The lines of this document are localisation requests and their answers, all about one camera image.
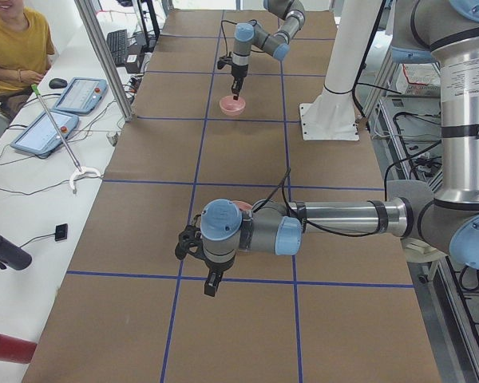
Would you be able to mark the lower blue teach pendant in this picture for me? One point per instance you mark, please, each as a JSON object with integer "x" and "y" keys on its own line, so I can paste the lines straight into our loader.
{"x": 40, "y": 137}

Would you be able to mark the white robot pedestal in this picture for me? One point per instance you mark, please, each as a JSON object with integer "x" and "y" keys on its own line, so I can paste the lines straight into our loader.
{"x": 331, "y": 116}

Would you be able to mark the red cylinder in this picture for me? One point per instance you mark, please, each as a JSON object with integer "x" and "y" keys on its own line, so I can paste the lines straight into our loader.
{"x": 16, "y": 350}

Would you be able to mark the aluminium frame post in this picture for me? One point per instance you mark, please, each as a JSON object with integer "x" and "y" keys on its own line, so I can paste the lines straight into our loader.
{"x": 98, "y": 42}

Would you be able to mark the reacher grabber stick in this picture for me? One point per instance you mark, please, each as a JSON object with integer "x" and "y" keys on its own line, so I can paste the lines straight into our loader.
{"x": 80, "y": 170}

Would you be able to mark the black bottle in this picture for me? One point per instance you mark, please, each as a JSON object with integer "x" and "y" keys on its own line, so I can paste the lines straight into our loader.
{"x": 13, "y": 256}

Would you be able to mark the small black square device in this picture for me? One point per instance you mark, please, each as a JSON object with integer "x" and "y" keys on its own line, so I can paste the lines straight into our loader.
{"x": 61, "y": 232}

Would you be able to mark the white box with red print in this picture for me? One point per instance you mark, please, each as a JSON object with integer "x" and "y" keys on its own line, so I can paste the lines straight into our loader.
{"x": 418, "y": 80}

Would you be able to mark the blue teach pendant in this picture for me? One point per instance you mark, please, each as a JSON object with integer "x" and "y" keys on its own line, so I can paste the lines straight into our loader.
{"x": 82, "y": 95}
{"x": 40, "y": 137}

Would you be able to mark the person in yellow shirt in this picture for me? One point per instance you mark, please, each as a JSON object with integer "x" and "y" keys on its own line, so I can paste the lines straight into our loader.
{"x": 26, "y": 49}

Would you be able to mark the upper blue teach pendant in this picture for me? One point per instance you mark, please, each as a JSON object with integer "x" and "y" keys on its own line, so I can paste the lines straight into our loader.
{"x": 82, "y": 95}

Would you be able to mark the black computer mouse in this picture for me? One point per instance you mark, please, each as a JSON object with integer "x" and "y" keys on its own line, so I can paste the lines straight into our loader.
{"x": 57, "y": 83}

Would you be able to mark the pink bowl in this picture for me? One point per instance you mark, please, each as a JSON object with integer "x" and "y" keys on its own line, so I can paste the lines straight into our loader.
{"x": 231, "y": 106}

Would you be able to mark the black keyboard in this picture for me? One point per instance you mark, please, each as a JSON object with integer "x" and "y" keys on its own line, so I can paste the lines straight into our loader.
{"x": 117, "y": 42}

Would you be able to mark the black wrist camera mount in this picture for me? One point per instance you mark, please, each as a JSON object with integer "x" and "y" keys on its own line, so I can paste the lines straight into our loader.
{"x": 190, "y": 243}

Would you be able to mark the pink plate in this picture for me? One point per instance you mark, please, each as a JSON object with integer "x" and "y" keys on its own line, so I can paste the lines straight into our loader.
{"x": 242, "y": 205}

